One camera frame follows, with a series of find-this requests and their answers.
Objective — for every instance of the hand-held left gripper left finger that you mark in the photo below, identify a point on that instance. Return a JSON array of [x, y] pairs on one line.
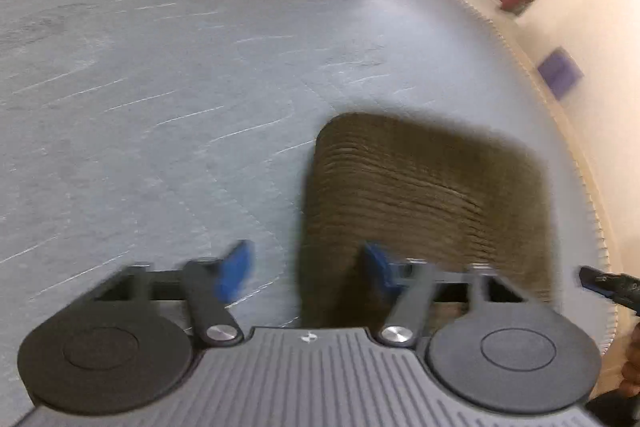
[[235, 267]]

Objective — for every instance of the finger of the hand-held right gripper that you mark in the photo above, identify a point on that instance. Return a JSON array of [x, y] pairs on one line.
[[612, 287]]

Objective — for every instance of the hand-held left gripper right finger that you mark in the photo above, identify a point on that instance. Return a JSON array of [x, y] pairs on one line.
[[377, 264]]

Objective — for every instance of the grey quilted blanket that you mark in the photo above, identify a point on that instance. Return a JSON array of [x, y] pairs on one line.
[[175, 82]]

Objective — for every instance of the purple block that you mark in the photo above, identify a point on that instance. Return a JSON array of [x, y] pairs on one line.
[[560, 73]]

